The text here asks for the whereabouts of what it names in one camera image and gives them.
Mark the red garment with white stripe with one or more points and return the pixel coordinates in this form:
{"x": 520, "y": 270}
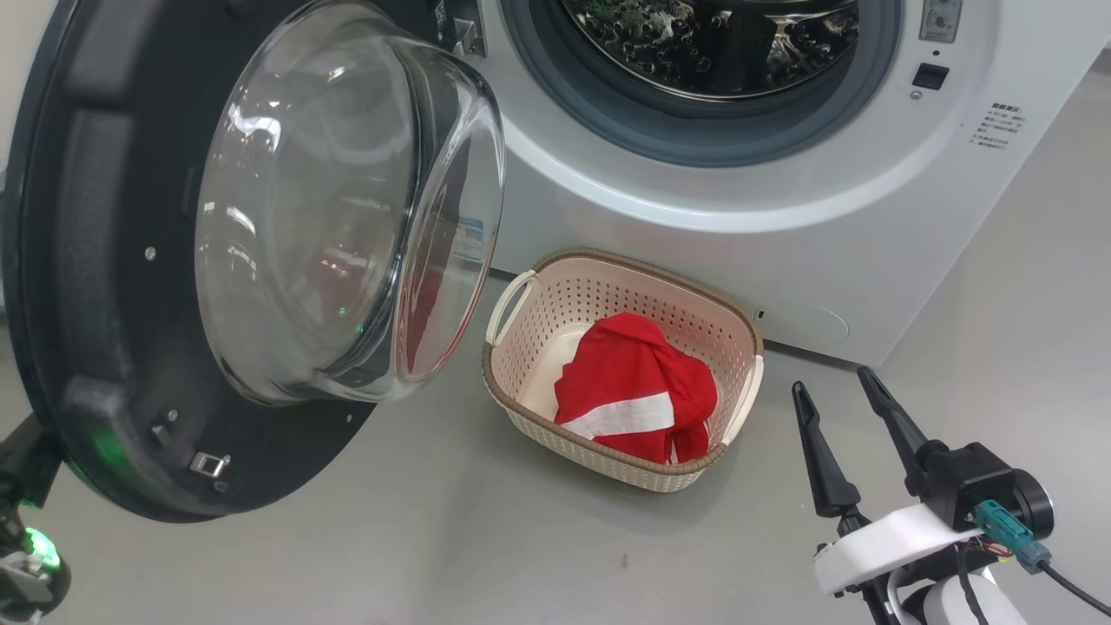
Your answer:
{"x": 625, "y": 365}

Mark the grey instruction label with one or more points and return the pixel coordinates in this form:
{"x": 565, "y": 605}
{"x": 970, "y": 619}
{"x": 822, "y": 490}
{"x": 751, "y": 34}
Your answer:
{"x": 941, "y": 19}

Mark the steel washing machine drum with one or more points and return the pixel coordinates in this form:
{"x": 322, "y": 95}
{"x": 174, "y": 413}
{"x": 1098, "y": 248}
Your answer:
{"x": 660, "y": 52}

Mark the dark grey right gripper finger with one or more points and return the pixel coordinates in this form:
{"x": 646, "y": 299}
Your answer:
{"x": 903, "y": 443}
{"x": 825, "y": 460}

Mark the cream perforated laundry basket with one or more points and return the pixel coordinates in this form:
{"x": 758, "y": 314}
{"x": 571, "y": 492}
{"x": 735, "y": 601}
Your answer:
{"x": 608, "y": 295}

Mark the white text warning sticker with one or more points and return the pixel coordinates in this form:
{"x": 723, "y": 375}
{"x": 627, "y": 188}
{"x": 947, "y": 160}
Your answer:
{"x": 996, "y": 128}

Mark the green band left gripper body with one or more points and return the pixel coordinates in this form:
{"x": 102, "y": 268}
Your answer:
{"x": 35, "y": 573}

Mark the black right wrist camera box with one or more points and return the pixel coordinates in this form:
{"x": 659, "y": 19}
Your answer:
{"x": 968, "y": 477}

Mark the black washing machine door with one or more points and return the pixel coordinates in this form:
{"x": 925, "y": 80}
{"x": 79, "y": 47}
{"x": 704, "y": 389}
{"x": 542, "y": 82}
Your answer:
{"x": 104, "y": 260}

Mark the white band right gripper body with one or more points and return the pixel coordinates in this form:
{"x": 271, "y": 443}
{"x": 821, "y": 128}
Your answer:
{"x": 885, "y": 542}

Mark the white front-load washing machine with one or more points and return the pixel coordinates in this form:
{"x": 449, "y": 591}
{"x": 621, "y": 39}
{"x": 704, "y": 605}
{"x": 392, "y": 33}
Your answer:
{"x": 781, "y": 260}

